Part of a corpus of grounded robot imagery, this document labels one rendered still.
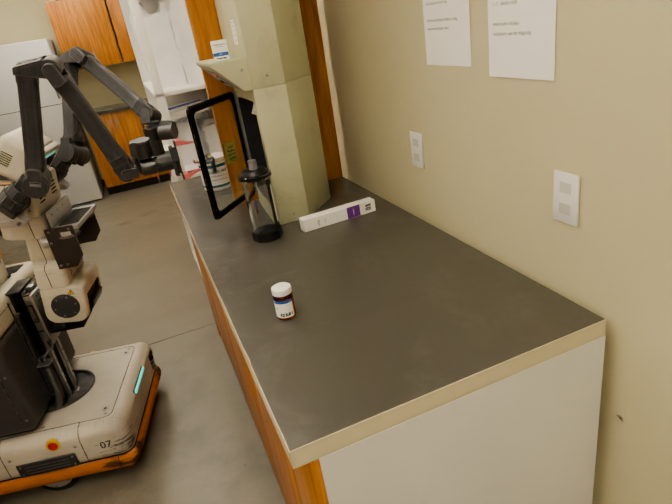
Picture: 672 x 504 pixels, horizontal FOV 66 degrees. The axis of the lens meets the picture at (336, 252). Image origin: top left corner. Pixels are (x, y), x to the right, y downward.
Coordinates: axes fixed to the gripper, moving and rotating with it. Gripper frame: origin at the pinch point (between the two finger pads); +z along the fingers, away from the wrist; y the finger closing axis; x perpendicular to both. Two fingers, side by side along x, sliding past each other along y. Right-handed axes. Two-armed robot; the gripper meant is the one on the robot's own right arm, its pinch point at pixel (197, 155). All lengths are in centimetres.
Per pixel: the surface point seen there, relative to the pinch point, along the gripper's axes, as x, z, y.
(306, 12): 16, 55, 41
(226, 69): -20.7, 13.6, 26.4
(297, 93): -14.5, 36.5, 14.7
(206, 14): 15, 17, 46
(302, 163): -16.8, 32.8, -8.5
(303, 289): -68, 12, -31
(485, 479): -119, 31, -63
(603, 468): -117, 66, -79
